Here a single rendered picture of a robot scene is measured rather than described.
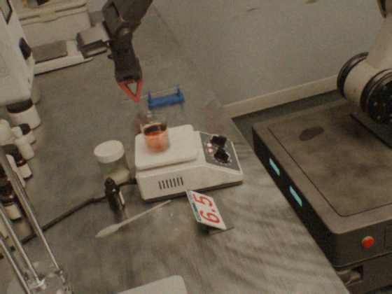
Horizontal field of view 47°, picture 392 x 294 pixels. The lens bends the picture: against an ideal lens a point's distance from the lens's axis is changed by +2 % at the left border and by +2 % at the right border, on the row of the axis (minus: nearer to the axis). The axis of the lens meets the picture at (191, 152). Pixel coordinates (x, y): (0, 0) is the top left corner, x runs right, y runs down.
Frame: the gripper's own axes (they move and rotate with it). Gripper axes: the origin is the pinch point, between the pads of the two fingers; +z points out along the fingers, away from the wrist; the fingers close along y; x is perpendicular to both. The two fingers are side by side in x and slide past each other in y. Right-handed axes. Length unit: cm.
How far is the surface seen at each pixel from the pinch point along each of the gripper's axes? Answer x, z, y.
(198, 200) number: 9.5, 0.3, 48.3
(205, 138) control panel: 14.0, -2.9, 33.3
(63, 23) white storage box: -24, -5, -69
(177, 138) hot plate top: 8.4, -5.7, 35.4
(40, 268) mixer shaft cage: -11, -14, 72
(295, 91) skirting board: 82, 72, -118
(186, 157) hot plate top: 9.2, -5.6, 42.4
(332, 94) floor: 102, 78, -114
